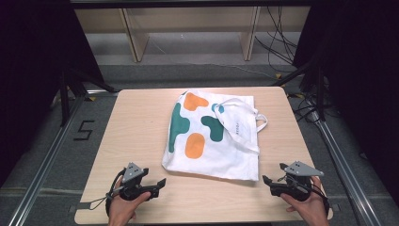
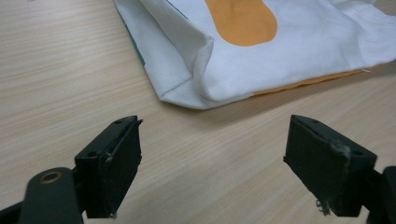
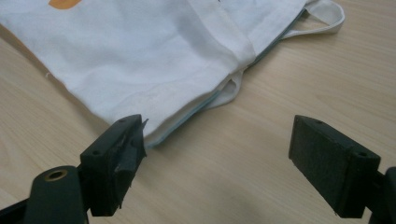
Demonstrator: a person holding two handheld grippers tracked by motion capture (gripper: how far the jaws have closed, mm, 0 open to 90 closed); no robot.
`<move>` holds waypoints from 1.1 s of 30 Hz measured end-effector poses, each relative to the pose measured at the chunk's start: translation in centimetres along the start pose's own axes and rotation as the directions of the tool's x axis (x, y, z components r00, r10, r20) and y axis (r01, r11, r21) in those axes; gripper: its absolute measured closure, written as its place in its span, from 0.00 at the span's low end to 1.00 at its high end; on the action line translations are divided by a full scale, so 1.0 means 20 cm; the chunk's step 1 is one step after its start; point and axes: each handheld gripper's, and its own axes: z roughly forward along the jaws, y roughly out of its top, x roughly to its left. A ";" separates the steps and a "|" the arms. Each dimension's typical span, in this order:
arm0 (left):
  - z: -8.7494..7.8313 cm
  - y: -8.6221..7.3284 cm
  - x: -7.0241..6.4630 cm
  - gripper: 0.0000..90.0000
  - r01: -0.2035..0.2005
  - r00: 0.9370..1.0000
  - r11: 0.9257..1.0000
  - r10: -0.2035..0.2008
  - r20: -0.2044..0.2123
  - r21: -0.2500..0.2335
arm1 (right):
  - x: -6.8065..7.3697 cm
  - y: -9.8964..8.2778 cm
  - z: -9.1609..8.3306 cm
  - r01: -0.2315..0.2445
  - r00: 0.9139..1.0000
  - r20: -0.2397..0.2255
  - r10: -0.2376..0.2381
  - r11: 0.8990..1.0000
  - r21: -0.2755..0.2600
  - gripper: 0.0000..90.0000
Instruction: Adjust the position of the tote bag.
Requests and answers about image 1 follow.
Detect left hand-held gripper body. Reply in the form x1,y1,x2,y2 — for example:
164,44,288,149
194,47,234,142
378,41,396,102
119,162,160,202

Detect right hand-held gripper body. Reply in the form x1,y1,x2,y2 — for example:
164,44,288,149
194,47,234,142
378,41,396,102
270,160,325,202

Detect white tote bag coloured patches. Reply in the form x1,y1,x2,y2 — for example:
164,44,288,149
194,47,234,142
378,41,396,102
161,89,268,183

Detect person's left hand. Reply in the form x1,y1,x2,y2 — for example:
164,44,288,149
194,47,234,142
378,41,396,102
107,179,152,226

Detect person's right hand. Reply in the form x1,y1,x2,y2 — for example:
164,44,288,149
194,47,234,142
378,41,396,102
279,175,330,226

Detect black metal stand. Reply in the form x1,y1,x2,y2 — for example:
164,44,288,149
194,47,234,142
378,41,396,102
58,66,118,127
272,56,327,122

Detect black curtain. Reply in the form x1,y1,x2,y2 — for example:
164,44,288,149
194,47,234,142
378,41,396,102
0,0,106,187
293,0,399,199

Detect light wooden shelf unit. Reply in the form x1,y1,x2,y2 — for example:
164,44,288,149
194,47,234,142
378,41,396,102
74,6,311,63

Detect black overhead beam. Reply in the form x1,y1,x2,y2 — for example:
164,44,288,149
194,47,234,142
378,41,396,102
69,0,314,9

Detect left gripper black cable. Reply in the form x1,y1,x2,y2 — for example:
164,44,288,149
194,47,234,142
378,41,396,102
89,168,127,218

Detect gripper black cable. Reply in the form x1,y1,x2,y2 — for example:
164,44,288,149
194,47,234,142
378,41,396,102
89,168,127,218
277,173,331,218

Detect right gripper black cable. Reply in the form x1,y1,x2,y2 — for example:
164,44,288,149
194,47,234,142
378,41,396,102
277,173,331,218

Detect silver metal floor rail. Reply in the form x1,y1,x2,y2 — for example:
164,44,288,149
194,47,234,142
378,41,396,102
309,110,384,226
7,89,120,226

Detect black floor cables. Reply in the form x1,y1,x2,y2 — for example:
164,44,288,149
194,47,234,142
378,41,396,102
286,92,326,124

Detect thin white floor cable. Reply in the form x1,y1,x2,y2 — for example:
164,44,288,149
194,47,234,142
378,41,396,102
147,37,279,80

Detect hanging black cables bundle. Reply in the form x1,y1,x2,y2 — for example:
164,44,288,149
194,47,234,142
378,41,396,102
253,6,303,73

